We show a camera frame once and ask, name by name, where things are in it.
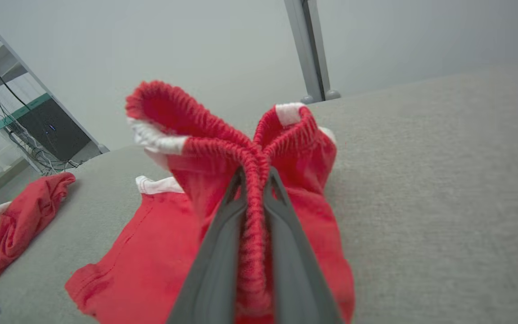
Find green-edged desk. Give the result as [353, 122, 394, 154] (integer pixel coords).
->
[0, 92, 54, 131]

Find grey fabric sofa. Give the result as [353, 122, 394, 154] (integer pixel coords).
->
[0, 58, 518, 324]

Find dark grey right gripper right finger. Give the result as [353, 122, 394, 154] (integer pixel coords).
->
[263, 169, 344, 324]

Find red Bulls 23 jersey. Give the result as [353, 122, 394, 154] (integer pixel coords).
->
[0, 172, 76, 283]

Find red shorts with white trim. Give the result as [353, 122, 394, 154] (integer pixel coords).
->
[65, 80, 356, 324]

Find black computer cabinet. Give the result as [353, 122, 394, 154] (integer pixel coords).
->
[16, 97, 92, 162]

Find black cable bundle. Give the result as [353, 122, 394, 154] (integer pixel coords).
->
[0, 54, 84, 175]

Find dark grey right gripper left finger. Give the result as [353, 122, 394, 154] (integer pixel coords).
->
[167, 169, 247, 324]

